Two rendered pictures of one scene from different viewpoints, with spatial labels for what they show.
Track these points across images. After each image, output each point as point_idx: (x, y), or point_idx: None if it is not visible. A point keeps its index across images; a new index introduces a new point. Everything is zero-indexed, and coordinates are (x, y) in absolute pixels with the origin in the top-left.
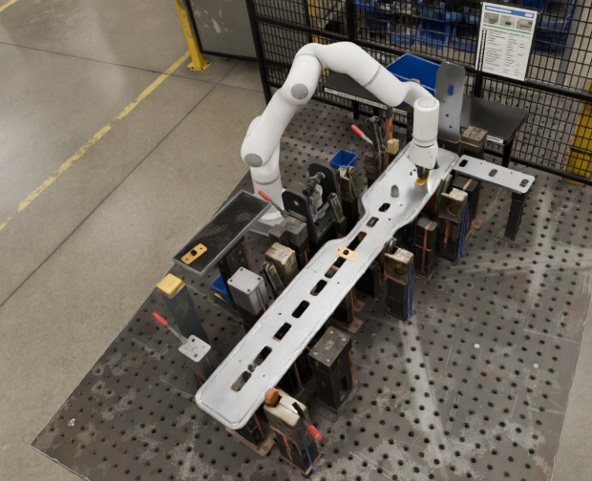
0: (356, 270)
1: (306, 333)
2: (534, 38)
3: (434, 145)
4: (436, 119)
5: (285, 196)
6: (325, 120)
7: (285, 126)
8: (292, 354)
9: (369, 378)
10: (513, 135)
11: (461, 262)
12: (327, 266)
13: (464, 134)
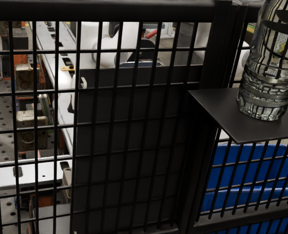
0: (51, 64)
1: (40, 39)
2: (78, 143)
3: (74, 76)
4: (76, 39)
5: None
6: None
7: (198, 26)
8: (36, 33)
9: (9, 109)
10: (35, 227)
11: (11, 204)
12: (73, 60)
13: None
